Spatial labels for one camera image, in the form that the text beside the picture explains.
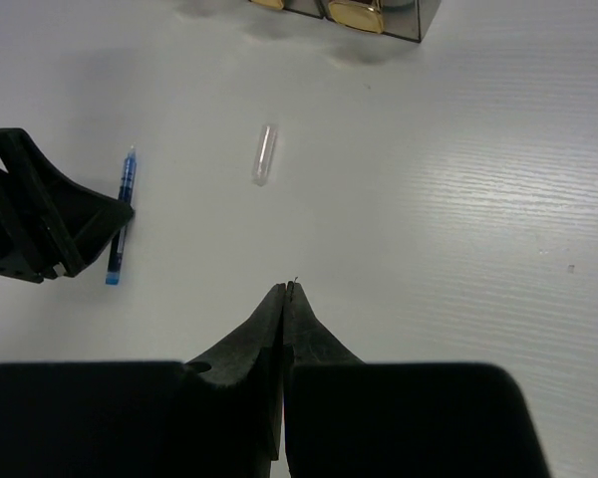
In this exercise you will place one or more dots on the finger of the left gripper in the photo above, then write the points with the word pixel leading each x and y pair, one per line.
pixel 71 224

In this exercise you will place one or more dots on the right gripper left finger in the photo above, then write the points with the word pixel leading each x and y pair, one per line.
pixel 217 415

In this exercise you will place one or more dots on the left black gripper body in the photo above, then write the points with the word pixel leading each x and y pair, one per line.
pixel 20 256

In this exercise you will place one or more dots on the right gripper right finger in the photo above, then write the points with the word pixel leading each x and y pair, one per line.
pixel 348 418

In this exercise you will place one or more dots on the clear blue pen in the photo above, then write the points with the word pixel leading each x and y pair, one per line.
pixel 115 260

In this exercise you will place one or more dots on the clear pen cap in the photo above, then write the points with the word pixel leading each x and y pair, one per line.
pixel 264 154

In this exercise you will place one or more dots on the clear drawer bin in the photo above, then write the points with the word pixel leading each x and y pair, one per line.
pixel 310 8
pixel 407 20

